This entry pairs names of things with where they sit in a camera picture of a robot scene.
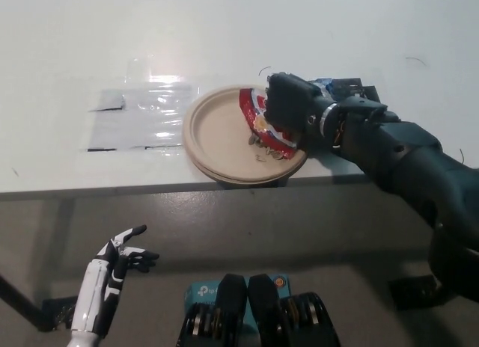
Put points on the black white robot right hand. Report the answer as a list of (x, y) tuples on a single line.
[(292, 104)]

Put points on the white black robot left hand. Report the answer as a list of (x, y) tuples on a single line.
[(93, 294)]

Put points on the red blue sunflower seed bag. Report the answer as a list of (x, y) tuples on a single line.
[(249, 104)]

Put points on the sunflower seeds pile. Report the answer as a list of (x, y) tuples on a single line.
[(254, 139)]

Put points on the beige paper plate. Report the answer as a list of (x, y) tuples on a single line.
[(239, 181), (217, 134)]

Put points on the black table leg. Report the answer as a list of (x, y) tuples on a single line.
[(18, 302)]

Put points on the clear plastic sheet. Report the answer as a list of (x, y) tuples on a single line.
[(149, 117)]

